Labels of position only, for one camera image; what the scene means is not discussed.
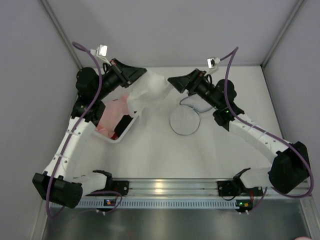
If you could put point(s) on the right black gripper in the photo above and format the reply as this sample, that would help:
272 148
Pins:
196 81

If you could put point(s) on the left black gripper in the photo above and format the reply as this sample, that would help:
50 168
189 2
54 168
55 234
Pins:
120 73

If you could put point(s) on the white bra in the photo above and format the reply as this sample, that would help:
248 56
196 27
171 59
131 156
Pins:
147 93

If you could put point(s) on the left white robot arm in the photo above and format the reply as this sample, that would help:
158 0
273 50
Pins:
79 130

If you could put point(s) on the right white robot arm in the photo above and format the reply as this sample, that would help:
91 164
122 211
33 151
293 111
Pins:
289 163

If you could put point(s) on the round mesh laundry bag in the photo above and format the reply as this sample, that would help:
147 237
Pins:
185 119

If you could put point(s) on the pink garment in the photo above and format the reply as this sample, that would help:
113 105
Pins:
112 115

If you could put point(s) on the white plastic basket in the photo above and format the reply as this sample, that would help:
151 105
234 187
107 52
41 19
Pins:
109 140

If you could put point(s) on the black garment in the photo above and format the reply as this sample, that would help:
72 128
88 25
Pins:
122 125

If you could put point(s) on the red garment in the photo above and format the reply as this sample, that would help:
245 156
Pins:
114 136

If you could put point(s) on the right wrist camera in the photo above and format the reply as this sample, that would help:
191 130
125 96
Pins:
213 65

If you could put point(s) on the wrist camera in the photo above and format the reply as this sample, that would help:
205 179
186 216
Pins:
213 65
101 53

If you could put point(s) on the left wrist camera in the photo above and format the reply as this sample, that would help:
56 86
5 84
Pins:
101 53

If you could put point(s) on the left aluminium frame post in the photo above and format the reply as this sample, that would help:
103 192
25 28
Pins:
61 33

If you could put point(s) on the aluminium frame post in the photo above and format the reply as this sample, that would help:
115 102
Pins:
61 33
289 21

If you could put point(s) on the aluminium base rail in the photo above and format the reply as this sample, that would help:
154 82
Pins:
175 187

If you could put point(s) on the slotted cable duct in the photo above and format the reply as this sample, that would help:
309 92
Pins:
173 203

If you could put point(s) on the right aluminium frame post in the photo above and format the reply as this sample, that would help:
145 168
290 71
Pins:
289 21

